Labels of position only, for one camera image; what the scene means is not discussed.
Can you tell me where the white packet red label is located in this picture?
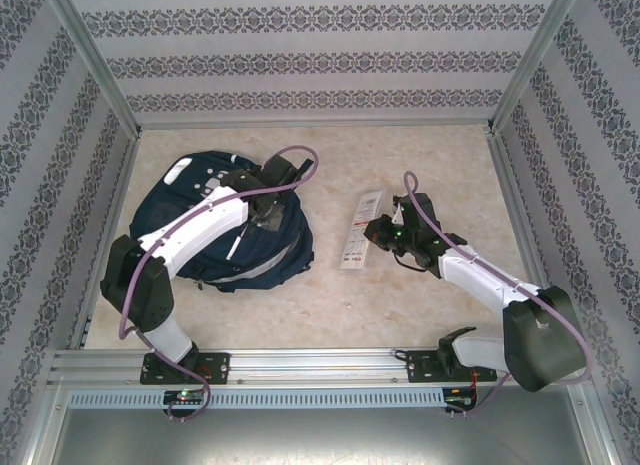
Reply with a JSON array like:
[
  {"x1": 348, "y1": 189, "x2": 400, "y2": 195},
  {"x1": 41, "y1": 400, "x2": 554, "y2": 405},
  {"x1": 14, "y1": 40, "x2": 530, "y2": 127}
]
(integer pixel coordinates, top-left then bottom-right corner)
[{"x1": 339, "y1": 188, "x2": 389, "y2": 272}]

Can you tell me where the navy blue backpack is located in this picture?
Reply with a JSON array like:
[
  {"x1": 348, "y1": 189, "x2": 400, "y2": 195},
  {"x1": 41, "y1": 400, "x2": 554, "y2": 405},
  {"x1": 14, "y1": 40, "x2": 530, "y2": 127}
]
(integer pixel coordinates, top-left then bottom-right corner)
[{"x1": 128, "y1": 149, "x2": 316, "y2": 292}]

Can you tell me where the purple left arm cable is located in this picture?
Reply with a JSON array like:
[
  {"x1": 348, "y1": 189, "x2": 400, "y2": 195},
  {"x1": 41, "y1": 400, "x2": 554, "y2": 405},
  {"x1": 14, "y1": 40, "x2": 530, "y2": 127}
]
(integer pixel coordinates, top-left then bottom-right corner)
[{"x1": 117, "y1": 144, "x2": 321, "y2": 422}]

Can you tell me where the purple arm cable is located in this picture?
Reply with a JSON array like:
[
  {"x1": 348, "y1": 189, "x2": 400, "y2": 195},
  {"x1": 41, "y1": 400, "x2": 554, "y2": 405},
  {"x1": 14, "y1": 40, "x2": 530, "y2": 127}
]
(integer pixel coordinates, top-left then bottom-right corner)
[
  {"x1": 117, "y1": 144, "x2": 321, "y2": 422},
  {"x1": 402, "y1": 170, "x2": 594, "y2": 417}
]

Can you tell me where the aluminium table edge rail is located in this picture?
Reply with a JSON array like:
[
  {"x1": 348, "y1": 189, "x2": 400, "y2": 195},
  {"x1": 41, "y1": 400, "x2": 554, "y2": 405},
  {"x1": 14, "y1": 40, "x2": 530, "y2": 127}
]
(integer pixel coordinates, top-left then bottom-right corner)
[
  {"x1": 487, "y1": 129, "x2": 571, "y2": 347},
  {"x1": 134, "y1": 117, "x2": 494, "y2": 132},
  {"x1": 67, "y1": 129, "x2": 142, "y2": 350}
]

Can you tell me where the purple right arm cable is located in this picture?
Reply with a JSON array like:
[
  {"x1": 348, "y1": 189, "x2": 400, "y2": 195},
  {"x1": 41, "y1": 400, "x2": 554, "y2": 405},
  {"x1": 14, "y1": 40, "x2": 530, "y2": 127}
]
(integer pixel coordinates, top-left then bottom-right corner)
[{"x1": 402, "y1": 170, "x2": 594, "y2": 417}]

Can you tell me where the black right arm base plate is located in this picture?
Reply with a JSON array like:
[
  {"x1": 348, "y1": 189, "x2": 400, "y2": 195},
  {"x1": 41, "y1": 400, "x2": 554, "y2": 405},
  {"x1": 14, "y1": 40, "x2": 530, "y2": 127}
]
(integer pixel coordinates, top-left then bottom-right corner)
[{"x1": 404, "y1": 349, "x2": 499, "y2": 385}]

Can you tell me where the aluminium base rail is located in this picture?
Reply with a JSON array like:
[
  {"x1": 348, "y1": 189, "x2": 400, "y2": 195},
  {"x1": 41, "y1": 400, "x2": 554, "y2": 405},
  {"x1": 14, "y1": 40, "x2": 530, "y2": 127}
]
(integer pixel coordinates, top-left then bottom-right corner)
[{"x1": 47, "y1": 347, "x2": 586, "y2": 386}]

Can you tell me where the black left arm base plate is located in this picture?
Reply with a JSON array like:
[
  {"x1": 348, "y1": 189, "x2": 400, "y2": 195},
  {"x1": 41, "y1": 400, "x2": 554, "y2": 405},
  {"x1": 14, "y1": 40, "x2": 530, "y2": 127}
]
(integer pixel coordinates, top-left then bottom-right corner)
[{"x1": 139, "y1": 352, "x2": 231, "y2": 386}]

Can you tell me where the slotted grey cable duct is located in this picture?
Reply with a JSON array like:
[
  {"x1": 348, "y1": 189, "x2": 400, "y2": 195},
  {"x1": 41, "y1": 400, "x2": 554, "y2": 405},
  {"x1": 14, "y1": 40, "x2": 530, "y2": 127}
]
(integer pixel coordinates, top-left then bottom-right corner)
[{"x1": 67, "y1": 388, "x2": 446, "y2": 411}]

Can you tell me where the aluminium frame post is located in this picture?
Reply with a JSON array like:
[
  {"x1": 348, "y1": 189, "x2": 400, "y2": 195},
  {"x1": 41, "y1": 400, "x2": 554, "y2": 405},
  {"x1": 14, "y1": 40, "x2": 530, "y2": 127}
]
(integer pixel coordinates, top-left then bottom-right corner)
[
  {"x1": 487, "y1": 0, "x2": 586, "y2": 134},
  {"x1": 42, "y1": 0, "x2": 144, "y2": 136}
]

